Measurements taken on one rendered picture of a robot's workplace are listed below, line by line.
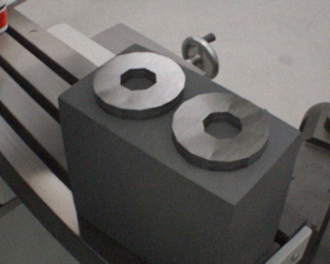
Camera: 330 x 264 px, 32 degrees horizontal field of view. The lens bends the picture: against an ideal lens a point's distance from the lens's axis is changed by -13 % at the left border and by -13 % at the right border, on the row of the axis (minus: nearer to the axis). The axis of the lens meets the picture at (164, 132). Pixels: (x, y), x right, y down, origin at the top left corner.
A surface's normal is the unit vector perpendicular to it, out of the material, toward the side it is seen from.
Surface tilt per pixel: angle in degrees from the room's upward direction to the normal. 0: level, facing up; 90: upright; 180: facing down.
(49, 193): 0
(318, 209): 0
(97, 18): 0
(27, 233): 90
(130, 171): 90
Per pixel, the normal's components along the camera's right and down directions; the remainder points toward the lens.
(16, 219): 0.68, 0.51
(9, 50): 0.00, -0.73
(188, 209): -0.65, 0.52
